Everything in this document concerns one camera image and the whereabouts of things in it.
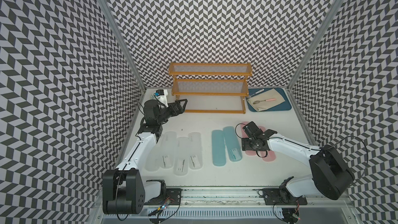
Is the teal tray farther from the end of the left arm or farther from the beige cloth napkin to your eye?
the end of the left arm

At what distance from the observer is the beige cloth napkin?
107cm

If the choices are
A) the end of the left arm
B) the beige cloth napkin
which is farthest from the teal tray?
the end of the left arm
